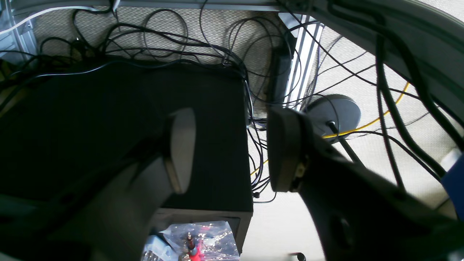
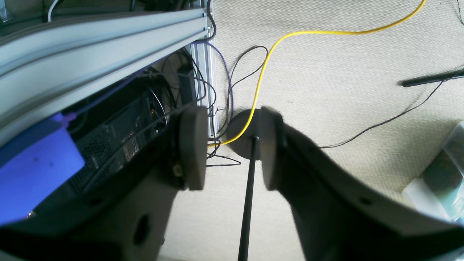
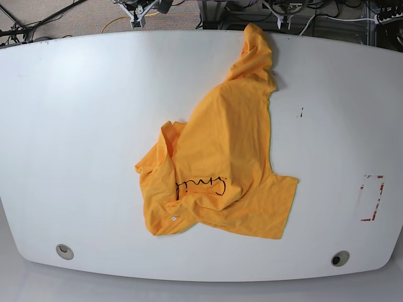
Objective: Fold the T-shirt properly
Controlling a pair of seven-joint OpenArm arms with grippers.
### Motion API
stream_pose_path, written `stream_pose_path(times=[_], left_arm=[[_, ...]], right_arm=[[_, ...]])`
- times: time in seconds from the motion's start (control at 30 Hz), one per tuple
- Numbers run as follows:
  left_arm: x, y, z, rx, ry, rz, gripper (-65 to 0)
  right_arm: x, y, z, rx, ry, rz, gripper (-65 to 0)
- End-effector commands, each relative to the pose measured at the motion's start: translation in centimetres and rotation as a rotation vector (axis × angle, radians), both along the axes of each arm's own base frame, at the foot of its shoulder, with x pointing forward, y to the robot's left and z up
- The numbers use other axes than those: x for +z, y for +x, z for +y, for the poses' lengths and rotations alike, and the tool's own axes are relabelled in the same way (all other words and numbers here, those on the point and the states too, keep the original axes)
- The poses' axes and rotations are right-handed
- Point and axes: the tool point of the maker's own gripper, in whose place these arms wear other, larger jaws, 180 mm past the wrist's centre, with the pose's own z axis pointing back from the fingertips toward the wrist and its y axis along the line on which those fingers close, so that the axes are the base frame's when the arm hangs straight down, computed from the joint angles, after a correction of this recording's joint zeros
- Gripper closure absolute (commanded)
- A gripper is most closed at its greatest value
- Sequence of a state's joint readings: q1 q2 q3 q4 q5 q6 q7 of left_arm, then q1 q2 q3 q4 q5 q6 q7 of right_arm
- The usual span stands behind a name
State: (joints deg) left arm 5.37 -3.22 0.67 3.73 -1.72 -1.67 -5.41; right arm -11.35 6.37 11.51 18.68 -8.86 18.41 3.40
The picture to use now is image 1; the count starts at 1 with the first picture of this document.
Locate round grey stand base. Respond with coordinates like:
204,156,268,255
304,94,361,144

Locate yellow cable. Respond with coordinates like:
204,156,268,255
250,82,410,177

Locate black box under table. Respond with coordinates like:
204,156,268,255
1,61,253,243

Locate clear plastic bag with parts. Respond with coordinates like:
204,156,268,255
141,221,240,261

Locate aluminium frame rail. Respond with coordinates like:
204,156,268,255
278,13,324,111

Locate black power strip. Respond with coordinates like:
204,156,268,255
266,46,292,104

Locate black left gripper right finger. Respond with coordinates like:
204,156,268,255
267,107,463,261

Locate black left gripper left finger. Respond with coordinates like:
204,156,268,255
1,108,196,261

